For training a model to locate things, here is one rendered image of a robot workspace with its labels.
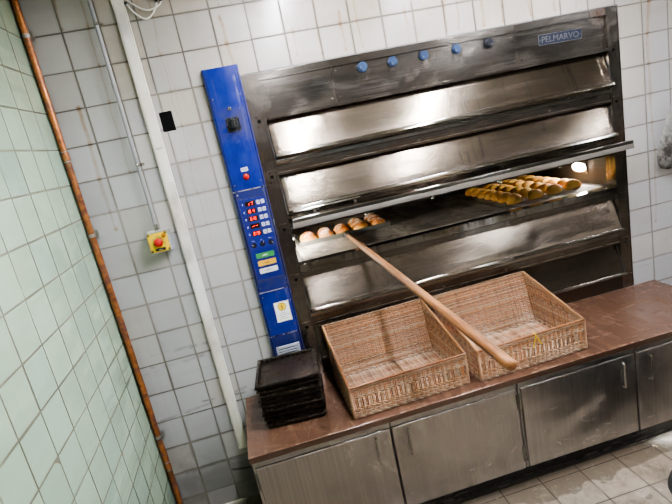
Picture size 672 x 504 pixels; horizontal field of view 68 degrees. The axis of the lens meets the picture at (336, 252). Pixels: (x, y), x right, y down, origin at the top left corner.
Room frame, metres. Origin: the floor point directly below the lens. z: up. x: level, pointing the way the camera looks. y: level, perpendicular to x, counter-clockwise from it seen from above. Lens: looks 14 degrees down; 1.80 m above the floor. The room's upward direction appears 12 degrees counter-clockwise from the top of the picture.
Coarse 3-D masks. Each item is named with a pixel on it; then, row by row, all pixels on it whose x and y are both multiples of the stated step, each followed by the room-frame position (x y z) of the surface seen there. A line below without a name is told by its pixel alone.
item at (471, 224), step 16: (592, 192) 2.64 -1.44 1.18; (608, 192) 2.66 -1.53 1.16; (528, 208) 2.58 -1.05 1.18; (544, 208) 2.60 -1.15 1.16; (464, 224) 2.53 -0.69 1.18; (480, 224) 2.54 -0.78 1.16; (400, 240) 2.47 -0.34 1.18; (416, 240) 2.49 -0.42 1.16; (336, 256) 2.42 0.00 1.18; (352, 256) 2.43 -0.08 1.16
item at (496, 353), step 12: (372, 252) 2.23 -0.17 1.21; (384, 264) 2.02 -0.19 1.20; (396, 276) 1.85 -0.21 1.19; (408, 288) 1.72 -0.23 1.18; (420, 288) 1.64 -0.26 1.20; (432, 300) 1.51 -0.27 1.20; (444, 312) 1.40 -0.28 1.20; (456, 324) 1.31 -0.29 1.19; (468, 324) 1.28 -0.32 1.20; (468, 336) 1.24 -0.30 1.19; (480, 336) 1.19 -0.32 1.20; (492, 348) 1.12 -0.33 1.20; (504, 360) 1.06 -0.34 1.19
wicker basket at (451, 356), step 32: (352, 320) 2.38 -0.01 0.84; (384, 320) 2.40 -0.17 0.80; (352, 352) 2.34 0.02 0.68; (384, 352) 2.35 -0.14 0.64; (416, 352) 2.37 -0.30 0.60; (448, 352) 2.18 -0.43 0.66; (352, 384) 2.19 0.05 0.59; (384, 384) 1.93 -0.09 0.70; (416, 384) 1.96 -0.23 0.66; (448, 384) 1.98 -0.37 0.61
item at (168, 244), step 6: (162, 228) 2.29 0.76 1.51; (168, 228) 2.28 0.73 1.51; (150, 234) 2.23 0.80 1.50; (156, 234) 2.23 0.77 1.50; (168, 234) 2.24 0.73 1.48; (150, 240) 2.23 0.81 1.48; (162, 240) 2.23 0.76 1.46; (168, 240) 2.24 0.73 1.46; (150, 246) 2.22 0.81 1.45; (162, 246) 2.23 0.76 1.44; (168, 246) 2.24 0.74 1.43; (150, 252) 2.23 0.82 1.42; (156, 252) 2.23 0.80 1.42
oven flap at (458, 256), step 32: (544, 224) 2.62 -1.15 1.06; (576, 224) 2.63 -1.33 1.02; (608, 224) 2.64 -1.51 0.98; (416, 256) 2.51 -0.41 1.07; (448, 256) 2.52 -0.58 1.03; (480, 256) 2.53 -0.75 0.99; (512, 256) 2.52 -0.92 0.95; (320, 288) 2.41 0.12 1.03; (352, 288) 2.42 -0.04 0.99; (384, 288) 2.43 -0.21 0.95
